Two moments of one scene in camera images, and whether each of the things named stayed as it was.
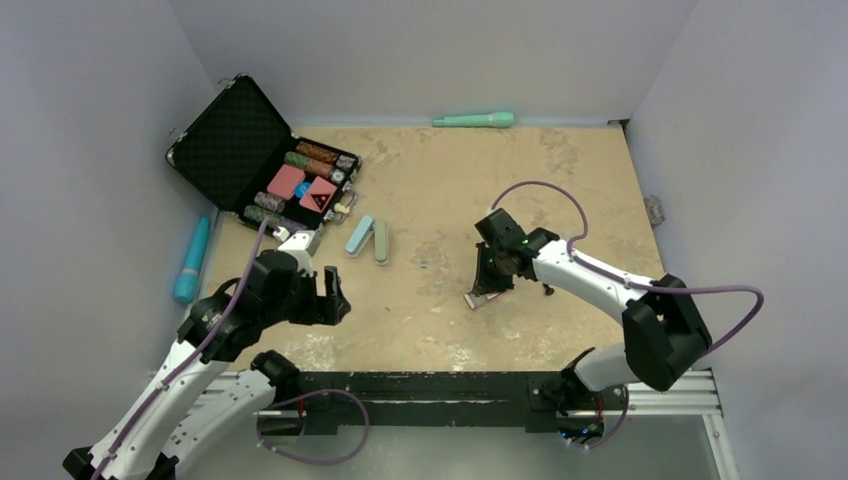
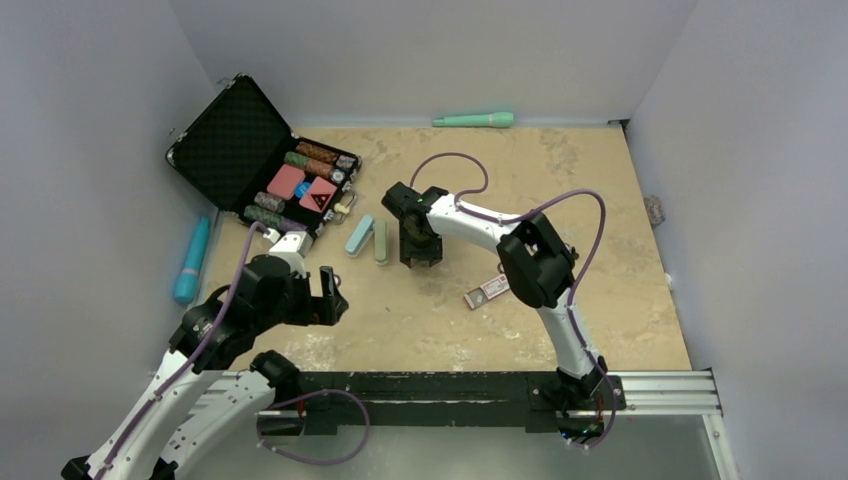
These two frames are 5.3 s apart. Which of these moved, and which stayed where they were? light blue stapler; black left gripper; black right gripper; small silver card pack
Moved: black right gripper
Stayed: black left gripper; light blue stapler; small silver card pack
